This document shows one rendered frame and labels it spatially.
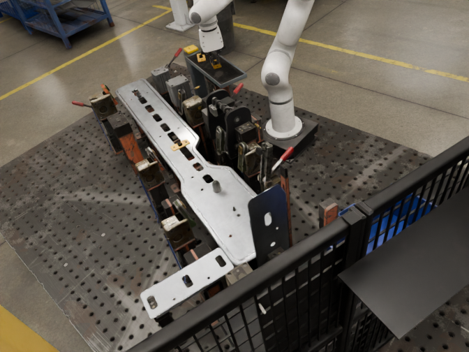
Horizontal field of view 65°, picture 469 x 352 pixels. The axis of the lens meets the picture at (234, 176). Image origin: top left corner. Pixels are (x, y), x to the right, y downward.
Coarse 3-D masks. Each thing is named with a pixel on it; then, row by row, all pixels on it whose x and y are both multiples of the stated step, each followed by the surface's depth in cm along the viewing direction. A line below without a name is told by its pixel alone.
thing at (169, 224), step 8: (176, 216) 130; (168, 224) 126; (176, 224) 126; (184, 224) 127; (168, 232) 125; (176, 232) 127; (184, 232) 130; (192, 232) 132; (168, 240) 128; (176, 240) 130; (184, 240) 132; (192, 240) 134; (176, 248) 133; (184, 248) 140; (192, 248) 138; (184, 264) 141; (184, 280) 147
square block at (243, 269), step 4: (244, 264) 110; (236, 268) 109; (240, 268) 108; (244, 268) 108; (248, 268) 108; (228, 272) 108; (232, 272) 108; (236, 272) 108; (240, 272) 107; (244, 272) 107; (248, 272) 107; (228, 276) 107; (232, 276) 107; (236, 276) 107; (240, 276) 107; (244, 276) 107; (228, 280) 107; (232, 280) 106; (236, 280) 106; (228, 284) 109
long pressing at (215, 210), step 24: (120, 96) 201; (144, 96) 197; (144, 120) 181; (168, 120) 178; (168, 144) 165; (192, 144) 162; (192, 168) 151; (216, 168) 149; (192, 192) 142; (240, 192) 138; (216, 216) 132; (240, 216) 130; (216, 240) 124; (240, 240) 123; (240, 264) 117
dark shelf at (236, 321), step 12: (432, 180) 125; (444, 180) 124; (432, 192) 122; (288, 276) 108; (360, 300) 100; (240, 312) 102; (252, 312) 102; (240, 324) 100; (252, 324) 99; (240, 336) 97; (240, 348) 95; (264, 348) 94
